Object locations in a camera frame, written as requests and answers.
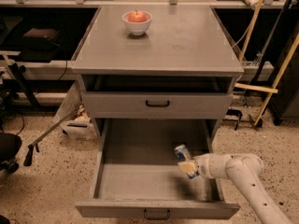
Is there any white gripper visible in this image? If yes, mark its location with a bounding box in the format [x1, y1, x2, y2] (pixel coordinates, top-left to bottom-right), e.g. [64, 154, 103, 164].
[178, 154, 217, 179]

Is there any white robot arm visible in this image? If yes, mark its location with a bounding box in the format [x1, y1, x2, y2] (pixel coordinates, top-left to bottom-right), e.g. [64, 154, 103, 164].
[177, 153, 292, 224]

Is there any open grey lower drawer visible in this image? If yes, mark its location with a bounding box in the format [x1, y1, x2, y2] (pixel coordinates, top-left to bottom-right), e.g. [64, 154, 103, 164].
[76, 119, 239, 219]

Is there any closed grey upper drawer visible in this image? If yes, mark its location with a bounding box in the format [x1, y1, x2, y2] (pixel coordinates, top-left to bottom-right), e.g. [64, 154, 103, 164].
[81, 91, 233, 119]

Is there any grey drawer cabinet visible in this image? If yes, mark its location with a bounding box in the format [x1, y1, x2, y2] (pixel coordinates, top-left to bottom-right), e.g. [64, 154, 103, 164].
[73, 4, 243, 137]

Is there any white plastic bag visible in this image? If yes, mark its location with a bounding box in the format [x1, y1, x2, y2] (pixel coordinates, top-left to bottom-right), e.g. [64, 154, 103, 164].
[53, 82, 96, 140]

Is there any white ceramic bowl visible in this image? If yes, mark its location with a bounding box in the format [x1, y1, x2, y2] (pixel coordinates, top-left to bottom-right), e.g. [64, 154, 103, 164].
[122, 11, 152, 35]

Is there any red apple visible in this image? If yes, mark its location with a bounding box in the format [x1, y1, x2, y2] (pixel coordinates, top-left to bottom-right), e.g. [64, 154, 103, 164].
[128, 10, 147, 22]

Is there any black office chair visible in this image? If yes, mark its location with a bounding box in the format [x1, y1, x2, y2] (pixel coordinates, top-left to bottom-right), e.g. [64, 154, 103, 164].
[0, 133, 22, 174]

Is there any black box on shelf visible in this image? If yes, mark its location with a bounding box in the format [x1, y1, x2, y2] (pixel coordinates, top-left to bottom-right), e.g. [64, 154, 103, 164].
[21, 28, 60, 63]

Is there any black lower drawer handle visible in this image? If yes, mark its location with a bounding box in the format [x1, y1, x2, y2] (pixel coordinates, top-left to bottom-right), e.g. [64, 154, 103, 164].
[143, 209, 171, 220]

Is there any black drawer handle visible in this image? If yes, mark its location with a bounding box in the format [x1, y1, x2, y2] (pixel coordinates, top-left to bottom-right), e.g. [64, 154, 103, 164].
[143, 209, 171, 220]
[145, 100, 170, 108]

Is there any black upper drawer handle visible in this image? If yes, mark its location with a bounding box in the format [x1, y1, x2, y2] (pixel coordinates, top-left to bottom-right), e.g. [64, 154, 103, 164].
[145, 100, 170, 108]

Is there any wooden easel frame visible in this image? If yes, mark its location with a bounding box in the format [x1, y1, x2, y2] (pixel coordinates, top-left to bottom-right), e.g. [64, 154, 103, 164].
[235, 0, 299, 128]

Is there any grey pole with black handle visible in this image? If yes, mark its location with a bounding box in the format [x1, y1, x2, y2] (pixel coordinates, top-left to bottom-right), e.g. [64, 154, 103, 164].
[23, 111, 75, 167]

